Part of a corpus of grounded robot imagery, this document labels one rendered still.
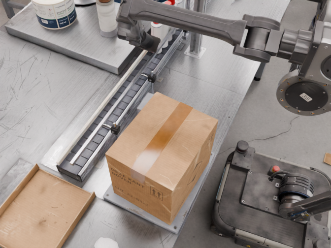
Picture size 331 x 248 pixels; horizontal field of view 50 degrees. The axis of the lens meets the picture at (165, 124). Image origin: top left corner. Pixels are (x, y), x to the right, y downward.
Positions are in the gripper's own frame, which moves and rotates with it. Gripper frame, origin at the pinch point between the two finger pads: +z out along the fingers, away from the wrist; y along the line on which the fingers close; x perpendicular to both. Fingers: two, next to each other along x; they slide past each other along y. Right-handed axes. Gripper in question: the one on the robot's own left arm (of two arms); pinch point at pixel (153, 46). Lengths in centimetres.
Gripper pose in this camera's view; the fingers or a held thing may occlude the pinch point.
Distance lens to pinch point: 168.5
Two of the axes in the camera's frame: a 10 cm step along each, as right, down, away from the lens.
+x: -3.5, 9.3, 0.8
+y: -9.0, -3.6, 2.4
